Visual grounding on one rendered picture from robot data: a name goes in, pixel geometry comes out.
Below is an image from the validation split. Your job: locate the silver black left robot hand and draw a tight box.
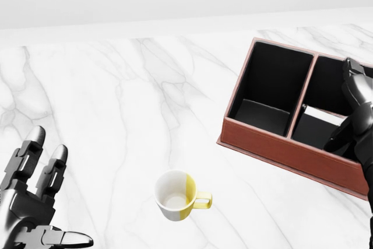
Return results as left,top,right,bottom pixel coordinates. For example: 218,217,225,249
0,125,94,249

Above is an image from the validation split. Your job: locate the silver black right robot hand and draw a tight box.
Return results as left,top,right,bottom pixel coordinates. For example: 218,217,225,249
323,57,373,164

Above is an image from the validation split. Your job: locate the white book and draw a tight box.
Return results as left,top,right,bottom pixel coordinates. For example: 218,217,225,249
302,105,348,127

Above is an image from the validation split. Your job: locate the red-brown desk caddy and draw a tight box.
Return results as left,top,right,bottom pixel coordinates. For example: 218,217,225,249
216,37,373,202

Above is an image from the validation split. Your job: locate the white and yellow mug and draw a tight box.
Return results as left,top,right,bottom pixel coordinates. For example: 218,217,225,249
153,169,213,223

